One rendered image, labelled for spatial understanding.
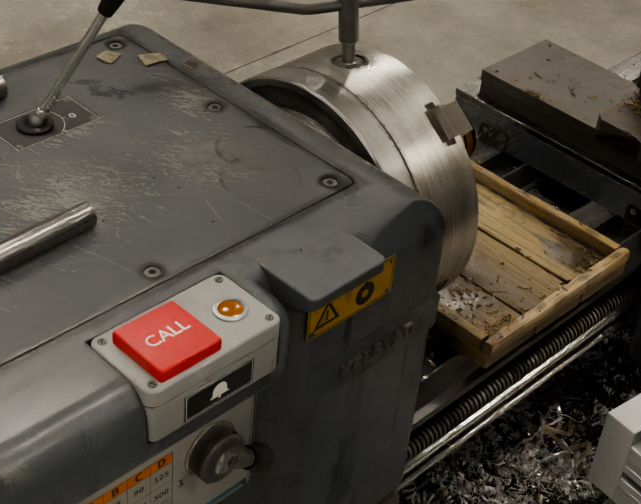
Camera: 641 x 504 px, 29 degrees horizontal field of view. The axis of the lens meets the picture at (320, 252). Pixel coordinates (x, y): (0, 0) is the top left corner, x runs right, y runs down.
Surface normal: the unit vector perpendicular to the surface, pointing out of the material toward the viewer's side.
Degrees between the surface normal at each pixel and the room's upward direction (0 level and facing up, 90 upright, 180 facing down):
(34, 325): 0
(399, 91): 19
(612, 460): 90
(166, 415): 90
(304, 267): 0
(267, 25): 0
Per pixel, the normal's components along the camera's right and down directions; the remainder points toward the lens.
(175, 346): 0.08, -0.79
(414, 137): 0.51, -0.31
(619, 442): -0.79, 0.32
